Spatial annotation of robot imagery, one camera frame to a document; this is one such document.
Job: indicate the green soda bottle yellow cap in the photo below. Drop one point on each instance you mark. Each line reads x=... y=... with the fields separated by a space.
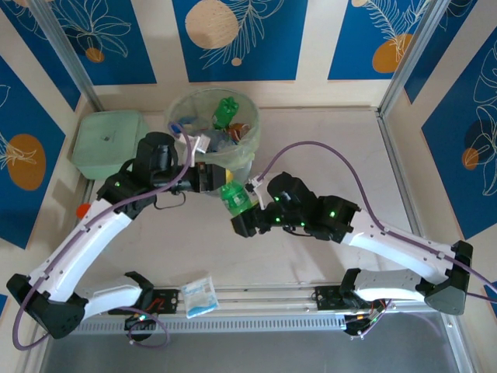
x=226 y=110
x=237 y=198

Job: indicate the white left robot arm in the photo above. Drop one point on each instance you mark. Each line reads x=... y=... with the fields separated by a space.
x=77 y=248

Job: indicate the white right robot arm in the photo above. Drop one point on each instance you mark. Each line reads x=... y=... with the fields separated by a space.
x=407 y=248

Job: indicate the translucent green bin liner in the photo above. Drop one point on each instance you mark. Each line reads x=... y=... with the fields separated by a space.
x=242 y=149

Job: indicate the orange-capped pill bottle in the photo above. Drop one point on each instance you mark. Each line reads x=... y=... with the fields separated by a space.
x=82 y=210

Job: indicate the white blue tissue packet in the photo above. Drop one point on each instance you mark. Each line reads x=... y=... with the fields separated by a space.
x=199 y=296

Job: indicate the black controller board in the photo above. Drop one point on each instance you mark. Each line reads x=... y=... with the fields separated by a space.
x=137 y=324
x=357 y=326

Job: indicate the grey metal sheet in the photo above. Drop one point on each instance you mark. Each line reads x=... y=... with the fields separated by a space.
x=252 y=357

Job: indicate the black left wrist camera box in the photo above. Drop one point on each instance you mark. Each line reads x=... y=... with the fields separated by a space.
x=211 y=178

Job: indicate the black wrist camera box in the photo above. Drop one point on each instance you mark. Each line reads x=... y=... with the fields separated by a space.
x=244 y=225
x=211 y=178

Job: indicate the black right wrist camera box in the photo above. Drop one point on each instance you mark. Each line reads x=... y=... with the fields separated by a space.
x=244 y=225

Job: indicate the aluminium side rail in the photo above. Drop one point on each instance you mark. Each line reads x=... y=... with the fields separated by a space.
x=394 y=151
x=86 y=192

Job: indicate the long aluminium base rail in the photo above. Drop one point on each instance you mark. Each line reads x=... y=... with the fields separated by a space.
x=264 y=297

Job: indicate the aluminium frame post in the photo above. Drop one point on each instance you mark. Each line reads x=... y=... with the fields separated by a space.
x=411 y=58
x=66 y=54

